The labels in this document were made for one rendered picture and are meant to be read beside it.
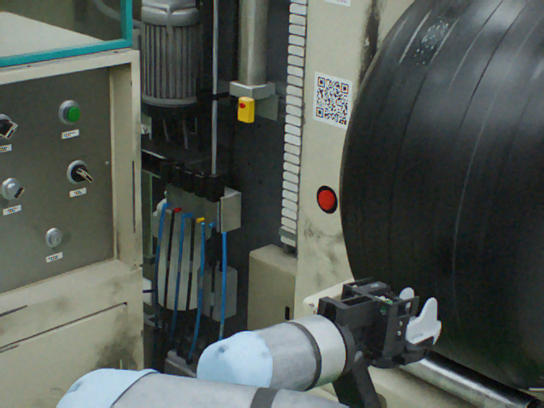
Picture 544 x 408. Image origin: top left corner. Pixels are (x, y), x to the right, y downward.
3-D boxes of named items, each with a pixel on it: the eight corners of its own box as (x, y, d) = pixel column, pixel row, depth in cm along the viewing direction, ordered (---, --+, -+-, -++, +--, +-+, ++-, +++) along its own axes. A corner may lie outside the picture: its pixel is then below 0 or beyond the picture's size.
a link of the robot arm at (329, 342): (316, 402, 105) (262, 372, 111) (346, 392, 109) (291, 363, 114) (326, 336, 103) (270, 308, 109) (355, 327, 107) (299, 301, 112)
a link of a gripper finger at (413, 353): (444, 341, 119) (397, 357, 113) (442, 353, 119) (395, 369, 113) (412, 326, 122) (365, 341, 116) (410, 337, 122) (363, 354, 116)
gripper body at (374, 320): (425, 296, 114) (355, 316, 106) (413, 366, 117) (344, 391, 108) (373, 274, 119) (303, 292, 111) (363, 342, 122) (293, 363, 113)
